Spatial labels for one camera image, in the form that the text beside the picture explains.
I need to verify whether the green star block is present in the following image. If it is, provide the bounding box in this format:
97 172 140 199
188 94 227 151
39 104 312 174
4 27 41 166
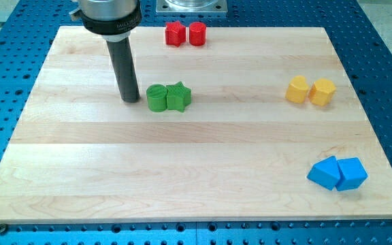
166 81 191 112

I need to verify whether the blue perforated metal table plate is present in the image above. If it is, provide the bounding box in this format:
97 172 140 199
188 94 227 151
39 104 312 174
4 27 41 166
0 1 392 244

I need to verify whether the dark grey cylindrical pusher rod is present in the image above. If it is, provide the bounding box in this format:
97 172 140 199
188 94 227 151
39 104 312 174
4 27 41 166
107 37 140 103

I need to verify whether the blue triangle block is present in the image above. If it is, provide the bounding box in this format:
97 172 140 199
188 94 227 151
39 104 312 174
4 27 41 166
307 156 341 191

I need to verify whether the yellow heart block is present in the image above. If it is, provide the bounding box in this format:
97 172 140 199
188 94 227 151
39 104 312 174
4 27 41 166
285 76 310 103

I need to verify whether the red star block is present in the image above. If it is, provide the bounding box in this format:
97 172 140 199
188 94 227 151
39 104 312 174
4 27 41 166
165 20 186 47

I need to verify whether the light wooden board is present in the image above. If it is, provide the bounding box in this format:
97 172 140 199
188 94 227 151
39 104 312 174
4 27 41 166
0 26 392 224

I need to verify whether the blue cube block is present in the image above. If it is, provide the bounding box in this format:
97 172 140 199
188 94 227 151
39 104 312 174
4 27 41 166
336 157 368 191

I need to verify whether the green cylinder block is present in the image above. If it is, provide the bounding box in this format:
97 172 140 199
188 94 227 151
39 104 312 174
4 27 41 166
146 84 168 112

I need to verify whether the red cylinder block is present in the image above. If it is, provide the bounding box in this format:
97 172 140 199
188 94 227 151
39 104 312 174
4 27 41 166
189 22 206 46

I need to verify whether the yellow hexagon block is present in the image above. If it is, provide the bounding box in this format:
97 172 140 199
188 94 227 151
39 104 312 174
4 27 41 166
308 78 336 106

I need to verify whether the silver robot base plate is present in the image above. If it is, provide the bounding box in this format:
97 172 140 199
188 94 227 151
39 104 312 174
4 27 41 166
156 0 228 14

